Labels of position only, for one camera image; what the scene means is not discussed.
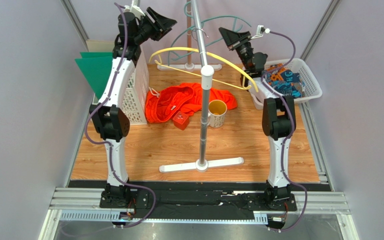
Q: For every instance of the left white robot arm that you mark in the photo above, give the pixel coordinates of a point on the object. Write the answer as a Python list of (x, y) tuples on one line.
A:
[(110, 122)]

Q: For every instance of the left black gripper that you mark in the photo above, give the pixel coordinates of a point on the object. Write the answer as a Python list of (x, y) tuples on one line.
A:
[(163, 24)]

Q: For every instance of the blue patterned shorts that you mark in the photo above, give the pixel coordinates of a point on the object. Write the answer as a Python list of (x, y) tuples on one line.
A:
[(285, 81)]

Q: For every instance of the orange cube power adapter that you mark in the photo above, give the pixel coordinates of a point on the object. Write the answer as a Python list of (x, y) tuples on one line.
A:
[(181, 120)]

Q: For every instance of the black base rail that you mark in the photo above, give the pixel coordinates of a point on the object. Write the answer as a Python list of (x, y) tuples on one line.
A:
[(218, 201)]

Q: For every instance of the yellow clothes hanger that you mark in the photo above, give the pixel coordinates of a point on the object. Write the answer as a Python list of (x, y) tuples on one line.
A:
[(206, 54)]

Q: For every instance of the beige file folder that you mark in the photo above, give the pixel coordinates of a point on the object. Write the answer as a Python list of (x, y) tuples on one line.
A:
[(95, 46)]

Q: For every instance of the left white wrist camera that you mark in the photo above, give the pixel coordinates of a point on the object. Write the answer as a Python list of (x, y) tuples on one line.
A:
[(135, 9)]

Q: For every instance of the teal clothes hanger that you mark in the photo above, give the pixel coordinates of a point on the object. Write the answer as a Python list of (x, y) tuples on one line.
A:
[(186, 37)]

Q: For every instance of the white plastic mesh basket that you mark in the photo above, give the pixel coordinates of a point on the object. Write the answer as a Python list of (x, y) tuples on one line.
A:
[(311, 90)]

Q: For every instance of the orange shorts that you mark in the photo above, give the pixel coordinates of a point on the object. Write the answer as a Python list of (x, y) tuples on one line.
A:
[(162, 106)]

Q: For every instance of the white mug yellow inside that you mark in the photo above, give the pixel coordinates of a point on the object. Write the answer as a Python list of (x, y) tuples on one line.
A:
[(217, 110)]

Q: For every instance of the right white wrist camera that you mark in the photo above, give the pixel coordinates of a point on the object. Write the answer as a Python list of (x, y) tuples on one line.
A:
[(261, 30)]

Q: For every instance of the white perforated file holder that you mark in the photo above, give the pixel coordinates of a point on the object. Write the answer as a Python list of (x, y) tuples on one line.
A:
[(130, 89)]

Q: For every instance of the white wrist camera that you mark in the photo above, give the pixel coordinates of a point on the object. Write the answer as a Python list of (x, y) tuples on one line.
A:
[(135, 9), (261, 30)]

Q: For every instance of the white garment rack stand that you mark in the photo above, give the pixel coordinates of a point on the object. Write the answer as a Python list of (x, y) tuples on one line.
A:
[(202, 164)]

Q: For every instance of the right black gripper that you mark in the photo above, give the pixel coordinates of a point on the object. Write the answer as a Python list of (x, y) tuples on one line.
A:
[(237, 41)]

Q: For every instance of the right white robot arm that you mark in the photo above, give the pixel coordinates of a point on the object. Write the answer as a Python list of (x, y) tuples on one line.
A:
[(278, 117)]

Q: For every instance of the green file folder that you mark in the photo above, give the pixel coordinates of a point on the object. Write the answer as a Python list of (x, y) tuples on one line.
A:
[(96, 68)]

